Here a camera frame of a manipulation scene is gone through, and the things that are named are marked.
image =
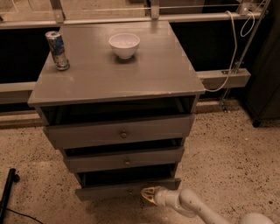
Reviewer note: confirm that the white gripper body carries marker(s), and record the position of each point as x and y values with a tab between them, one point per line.
159	196

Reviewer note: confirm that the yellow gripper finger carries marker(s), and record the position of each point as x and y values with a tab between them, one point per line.
151	194

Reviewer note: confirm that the grey bottom drawer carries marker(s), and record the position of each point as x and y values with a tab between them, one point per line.
126	182

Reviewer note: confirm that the grey drawer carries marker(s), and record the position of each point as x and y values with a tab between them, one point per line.
119	132
126	182
124	159

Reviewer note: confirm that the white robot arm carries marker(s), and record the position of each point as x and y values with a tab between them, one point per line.
187	203

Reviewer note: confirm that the grey middle drawer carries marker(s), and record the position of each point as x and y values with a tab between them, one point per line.
124	159

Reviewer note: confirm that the grey top drawer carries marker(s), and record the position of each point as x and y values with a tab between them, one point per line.
119	132

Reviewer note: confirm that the grey wooden drawer cabinet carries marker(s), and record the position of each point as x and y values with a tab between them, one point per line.
121	113

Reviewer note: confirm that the dark cabinet at right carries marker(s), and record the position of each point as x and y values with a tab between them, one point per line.
262	94

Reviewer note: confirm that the white ceramic bowl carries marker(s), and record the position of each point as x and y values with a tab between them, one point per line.
124	45

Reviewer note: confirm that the blue silver drink can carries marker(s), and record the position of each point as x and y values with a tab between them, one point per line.
57	49

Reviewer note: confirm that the slanted metal pole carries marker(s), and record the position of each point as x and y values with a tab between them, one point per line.
265	4

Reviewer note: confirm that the black stand with cable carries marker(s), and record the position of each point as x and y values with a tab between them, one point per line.
11	178

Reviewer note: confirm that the metal railing frame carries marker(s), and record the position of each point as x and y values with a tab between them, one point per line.
221	77

